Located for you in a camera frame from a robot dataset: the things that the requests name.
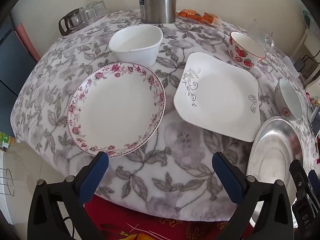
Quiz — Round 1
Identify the clear plastic tray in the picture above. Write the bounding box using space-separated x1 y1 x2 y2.
62 14 110 37

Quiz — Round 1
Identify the orange snack packet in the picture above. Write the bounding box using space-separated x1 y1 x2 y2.
178 9 203 23
201 12 222 27

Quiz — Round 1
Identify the wire rack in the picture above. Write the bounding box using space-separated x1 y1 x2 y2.
0 169 14 197

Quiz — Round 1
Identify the white square plate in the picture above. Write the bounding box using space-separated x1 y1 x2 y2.
174 52 259 142

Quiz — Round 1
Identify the round steel tray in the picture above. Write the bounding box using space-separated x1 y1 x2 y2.
246 116 305 233

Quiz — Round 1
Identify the white cabinet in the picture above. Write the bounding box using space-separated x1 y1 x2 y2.
299 27 320 85

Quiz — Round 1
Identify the small glass cup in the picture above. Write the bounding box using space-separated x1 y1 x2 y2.
94 0 108 17
82 4 98 23

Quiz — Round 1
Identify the small white bowl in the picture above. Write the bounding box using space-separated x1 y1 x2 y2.
274 78 303 120

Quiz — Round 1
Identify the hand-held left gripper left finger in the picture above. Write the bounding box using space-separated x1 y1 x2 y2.
27 151 109 240

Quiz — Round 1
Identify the strawberry print bowl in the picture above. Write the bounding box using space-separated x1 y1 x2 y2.
228 31 266 68

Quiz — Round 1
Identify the white square bowl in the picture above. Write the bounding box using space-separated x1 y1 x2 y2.
109 25 163 67

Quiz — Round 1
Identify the black power adapter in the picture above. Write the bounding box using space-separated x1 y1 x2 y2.
294 58 305 72

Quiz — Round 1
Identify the black cable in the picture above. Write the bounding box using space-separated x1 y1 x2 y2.
301 54 320 63

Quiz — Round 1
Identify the clear glass mug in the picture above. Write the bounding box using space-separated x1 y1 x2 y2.
251 19 275 53

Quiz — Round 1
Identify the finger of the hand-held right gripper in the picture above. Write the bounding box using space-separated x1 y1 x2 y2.
289 159 320 203

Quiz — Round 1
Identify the stainless steel thermos jug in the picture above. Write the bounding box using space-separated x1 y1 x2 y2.
138 0 180 24

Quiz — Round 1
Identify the grey floral blanket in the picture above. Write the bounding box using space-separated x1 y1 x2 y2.
10 9 320 224

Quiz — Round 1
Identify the dark cabinet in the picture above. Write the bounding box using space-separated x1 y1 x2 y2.
0 12 40 137

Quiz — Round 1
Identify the glass teapot black handle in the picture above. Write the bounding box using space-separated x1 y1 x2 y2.
59 8 87 37

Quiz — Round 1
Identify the green box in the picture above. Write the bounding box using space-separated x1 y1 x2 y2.
0 131 15 148

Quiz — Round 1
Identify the pink board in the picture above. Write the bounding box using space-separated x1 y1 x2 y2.
15 22 40 62

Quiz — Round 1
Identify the red patterned cloth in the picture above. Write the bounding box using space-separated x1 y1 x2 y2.
84 195 253 240

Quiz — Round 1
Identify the round floral rim plate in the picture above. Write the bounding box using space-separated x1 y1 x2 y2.
67 62 166 158

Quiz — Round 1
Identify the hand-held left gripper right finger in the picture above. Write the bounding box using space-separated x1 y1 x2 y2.
212 151 293 240

